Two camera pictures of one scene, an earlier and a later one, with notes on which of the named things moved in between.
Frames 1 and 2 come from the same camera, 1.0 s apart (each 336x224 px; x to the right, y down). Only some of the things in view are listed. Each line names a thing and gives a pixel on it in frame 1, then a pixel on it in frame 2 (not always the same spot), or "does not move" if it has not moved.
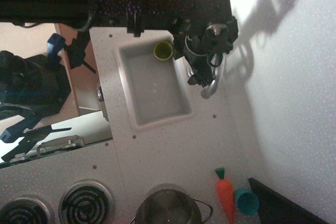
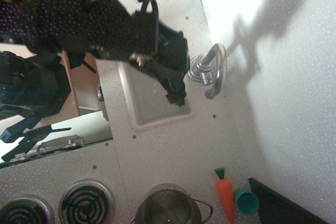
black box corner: [275, 208] does not move
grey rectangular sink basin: [156, 91] does not move
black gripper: [206, 29] -> [164, 51]
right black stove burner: [86, 201] does not move
